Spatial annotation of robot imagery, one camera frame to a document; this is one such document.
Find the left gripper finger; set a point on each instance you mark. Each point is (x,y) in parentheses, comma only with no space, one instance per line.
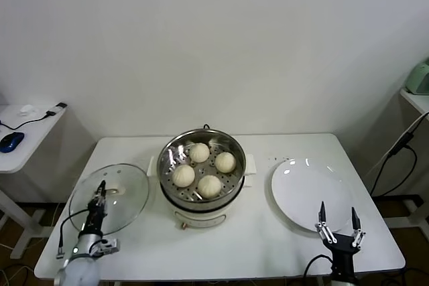
(98,193)
(103,195)

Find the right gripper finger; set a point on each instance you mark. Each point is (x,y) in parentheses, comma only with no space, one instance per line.
(356,224)
(323,219)

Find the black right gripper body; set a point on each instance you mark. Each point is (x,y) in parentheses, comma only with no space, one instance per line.
(342,249)

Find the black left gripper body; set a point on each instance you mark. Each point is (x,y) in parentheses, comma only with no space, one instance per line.
(95,215)

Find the round glass pot lid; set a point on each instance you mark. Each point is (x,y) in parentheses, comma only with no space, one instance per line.
(130,182)

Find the white steamed baozi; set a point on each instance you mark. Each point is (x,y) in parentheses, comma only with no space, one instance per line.
(225,162)
(200,152)
(183,175)
(209,186)

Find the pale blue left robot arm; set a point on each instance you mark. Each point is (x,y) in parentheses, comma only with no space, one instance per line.
(78,267)

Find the perforated steel steamer basket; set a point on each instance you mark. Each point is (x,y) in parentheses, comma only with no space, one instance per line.
(231,182)

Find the large white round plate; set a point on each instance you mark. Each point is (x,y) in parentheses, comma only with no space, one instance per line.
(301,192)

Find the small dark crumbs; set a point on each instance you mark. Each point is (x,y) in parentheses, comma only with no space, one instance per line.
(278,158)

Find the white side table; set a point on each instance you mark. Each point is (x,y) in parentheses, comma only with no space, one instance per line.
(33,138)

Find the blue computer mouse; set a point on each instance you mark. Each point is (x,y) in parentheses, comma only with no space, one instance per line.
(11,141)

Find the cream electric cooker base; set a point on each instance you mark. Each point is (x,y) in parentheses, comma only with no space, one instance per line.
(201,220)

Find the small crumpled white object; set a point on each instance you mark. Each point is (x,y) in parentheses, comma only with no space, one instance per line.
(28,110)

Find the mint green appliance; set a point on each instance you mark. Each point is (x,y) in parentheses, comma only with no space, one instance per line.
(419,78)

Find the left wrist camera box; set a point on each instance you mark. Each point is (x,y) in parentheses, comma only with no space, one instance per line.
(108,246)

